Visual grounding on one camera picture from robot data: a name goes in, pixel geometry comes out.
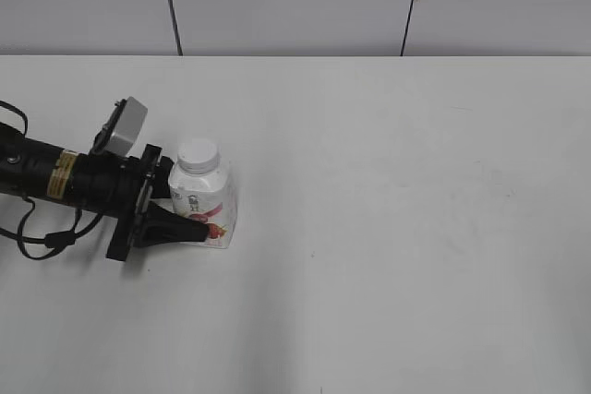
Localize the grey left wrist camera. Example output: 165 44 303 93
90 97 148 157

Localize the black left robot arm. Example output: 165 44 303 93
1 125 177 261

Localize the white screw cap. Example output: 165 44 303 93
177 138 220 174

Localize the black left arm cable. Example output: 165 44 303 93
0 100 112 260

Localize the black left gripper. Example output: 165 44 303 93
73 145 209 261

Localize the white yogurt carton bottle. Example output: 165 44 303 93
168 161 237 249

